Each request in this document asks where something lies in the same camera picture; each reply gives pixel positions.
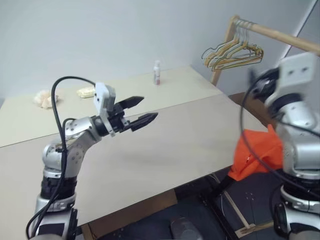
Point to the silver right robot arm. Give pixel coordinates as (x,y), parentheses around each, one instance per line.
(300,140)

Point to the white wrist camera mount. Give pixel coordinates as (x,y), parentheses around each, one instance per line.
(100,96)
(297,67)

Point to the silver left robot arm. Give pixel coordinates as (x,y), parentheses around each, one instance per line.
(75,150)

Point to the wooden garment rack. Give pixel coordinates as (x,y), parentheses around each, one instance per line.
(275,33)

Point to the dark rounded grey shape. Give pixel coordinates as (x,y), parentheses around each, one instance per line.
(185,228)

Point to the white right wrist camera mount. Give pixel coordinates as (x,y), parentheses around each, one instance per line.
(297,67)

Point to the orange shorts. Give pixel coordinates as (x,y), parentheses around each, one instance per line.
(265,145)

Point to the crumpled cream cloth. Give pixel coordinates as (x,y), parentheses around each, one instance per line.
(43,98)

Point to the black metal table frame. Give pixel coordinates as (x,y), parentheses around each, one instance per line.
(225,185)

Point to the brown wooden board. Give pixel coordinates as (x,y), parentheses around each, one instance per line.
(252,112)

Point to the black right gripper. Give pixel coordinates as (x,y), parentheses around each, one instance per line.
(265,83)

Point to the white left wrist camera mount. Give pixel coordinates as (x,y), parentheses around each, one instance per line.
(100,96)

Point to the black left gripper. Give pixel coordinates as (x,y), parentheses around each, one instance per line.
(118,120)

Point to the small white pink bottle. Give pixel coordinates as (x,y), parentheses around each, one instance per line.
(157,75)

